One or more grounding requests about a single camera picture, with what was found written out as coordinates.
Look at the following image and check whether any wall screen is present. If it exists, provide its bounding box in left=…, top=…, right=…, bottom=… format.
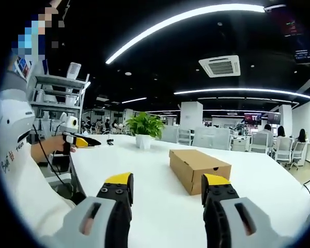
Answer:
left=267, top=112, right=282, bottom=125
left=244, top=113, right=262, bottom=126

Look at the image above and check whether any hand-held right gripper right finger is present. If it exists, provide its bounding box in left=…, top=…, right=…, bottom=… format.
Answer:
left=200, top=173, right=274, bottom=248

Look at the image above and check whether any hanging dark screen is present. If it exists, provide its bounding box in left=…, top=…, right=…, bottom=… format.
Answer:
left=270, top=5, right=310, bottom=65

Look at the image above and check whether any white ribbed appliance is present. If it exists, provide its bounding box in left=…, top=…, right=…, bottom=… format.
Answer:
left=66, top=61, right=82, bottom=80

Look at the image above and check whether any long straight ceiling light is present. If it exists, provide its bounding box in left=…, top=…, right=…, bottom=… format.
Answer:
left=173, top=88, right=310, bottom=100

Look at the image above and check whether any black device cable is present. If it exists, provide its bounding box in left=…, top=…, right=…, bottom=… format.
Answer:
left=32, top=123, right=78, bottom=199

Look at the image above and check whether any white chest device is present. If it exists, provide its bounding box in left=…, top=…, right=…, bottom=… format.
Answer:
left=0, top=89, right=36, bottom=156

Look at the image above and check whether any grey metal shelf unit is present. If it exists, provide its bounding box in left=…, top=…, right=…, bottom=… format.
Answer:
left=28, top=73, right=91, bottom=135

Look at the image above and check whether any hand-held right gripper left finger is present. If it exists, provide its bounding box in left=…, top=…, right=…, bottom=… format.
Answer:
left=63, top=172, right=134, bottom=248

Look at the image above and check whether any long curved ceiling light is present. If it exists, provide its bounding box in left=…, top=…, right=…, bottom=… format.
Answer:
left=105, top=4, right=266, bottom=65

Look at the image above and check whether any white plastic bucket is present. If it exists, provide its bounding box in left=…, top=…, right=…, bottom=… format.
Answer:
left=64, top=94, right=80, bottom=107

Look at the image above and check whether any row of white office chairs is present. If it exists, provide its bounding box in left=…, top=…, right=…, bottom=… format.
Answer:
left=160, top=126, right=308, bottom=170

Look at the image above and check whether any short ceiling light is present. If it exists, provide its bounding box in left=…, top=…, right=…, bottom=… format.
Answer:
left=121, top=97, right=148, bottom=104

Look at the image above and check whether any green plant in white pot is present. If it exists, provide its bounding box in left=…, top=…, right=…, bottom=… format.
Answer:
left=126, top=112, right=166, bottom=150

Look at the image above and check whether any person in white shirt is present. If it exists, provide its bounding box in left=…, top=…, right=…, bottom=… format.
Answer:
left=0, top=143, right=78, bottom=237

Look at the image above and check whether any brown cardboard shoe box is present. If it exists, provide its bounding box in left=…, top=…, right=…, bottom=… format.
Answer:
left=169, top=149, right=233, bottom=196

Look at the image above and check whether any white ceiling air conditioner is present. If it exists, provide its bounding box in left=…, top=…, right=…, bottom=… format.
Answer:
left=198, top=55, right=241, bottom=78

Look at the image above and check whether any person's left hand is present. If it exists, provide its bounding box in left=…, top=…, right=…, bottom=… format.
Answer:
left=51, top=134, right=77, bottom=156

